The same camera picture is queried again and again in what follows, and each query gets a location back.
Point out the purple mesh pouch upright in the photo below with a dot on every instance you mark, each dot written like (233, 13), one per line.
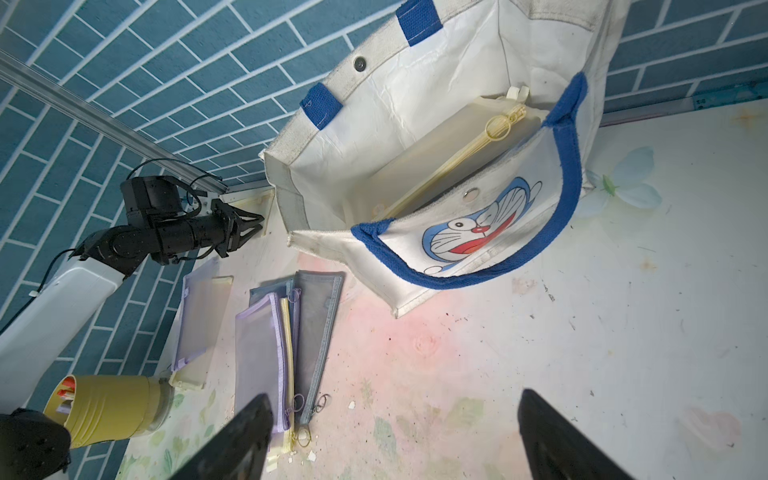
(263, 353)

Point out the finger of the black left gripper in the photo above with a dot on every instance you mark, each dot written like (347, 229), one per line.
(238, 237)
(235, 217)

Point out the yellow cup of markers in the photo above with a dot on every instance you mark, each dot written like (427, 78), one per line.
(102, 408)

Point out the left aluminium corner post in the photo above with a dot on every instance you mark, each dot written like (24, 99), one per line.
(34, 84)

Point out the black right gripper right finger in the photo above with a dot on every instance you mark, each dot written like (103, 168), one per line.
(555, 449)

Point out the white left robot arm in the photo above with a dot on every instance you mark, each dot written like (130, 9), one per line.
(32, 445)

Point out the white canvas Doraemon tote bag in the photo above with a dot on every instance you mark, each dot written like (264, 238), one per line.
(413, 73)

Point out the yellow mesh pouch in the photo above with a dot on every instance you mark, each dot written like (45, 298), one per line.
(476, 135)

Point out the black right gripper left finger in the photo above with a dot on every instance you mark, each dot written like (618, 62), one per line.
(239, 450)

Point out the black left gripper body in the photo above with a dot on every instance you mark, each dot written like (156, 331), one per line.
(159, 227)

